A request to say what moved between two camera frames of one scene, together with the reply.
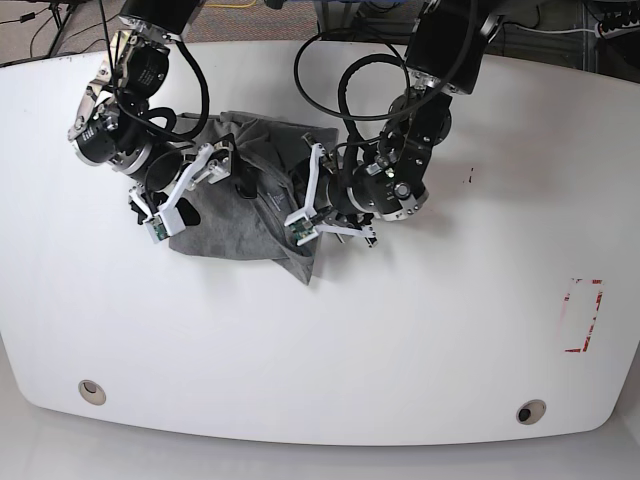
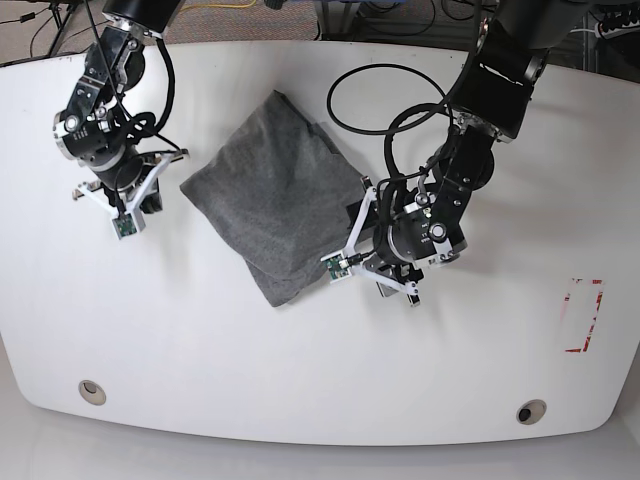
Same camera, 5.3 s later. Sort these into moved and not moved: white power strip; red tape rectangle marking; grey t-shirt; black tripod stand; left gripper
Moved: grey t-shirt; left gripper
Not moved: white power strip; red tape rectangle marking; black tripod stand
